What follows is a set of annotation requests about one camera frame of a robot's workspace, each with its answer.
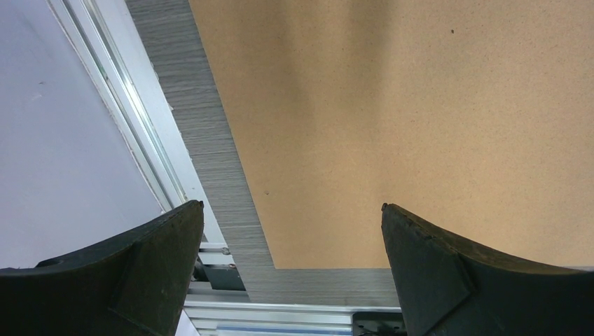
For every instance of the aluminium left rail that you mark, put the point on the aluminium left rail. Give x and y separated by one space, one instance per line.
107 41

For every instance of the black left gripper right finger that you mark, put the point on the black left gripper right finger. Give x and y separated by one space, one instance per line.
450 285

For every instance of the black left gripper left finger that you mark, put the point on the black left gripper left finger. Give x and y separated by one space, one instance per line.
134 283

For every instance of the aluminium rail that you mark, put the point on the aluminium rail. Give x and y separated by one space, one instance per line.
107 41
212 311

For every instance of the aluminium front rail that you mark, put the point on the aluminium front rail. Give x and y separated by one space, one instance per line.
212 311

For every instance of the brown backing board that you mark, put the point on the brown backing board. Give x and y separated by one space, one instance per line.
475 115

